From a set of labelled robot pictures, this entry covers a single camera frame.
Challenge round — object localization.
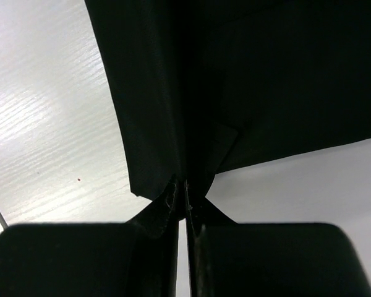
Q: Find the black t-shirt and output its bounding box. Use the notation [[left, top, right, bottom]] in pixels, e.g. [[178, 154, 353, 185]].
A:
[[86, 1, 371, 200]]

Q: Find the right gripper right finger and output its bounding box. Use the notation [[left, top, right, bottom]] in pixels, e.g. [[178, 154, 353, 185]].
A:
[[184, 183, 371, 296]]

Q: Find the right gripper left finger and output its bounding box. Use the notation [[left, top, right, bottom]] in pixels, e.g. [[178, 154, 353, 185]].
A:
[[0, 178, 179, 296]]

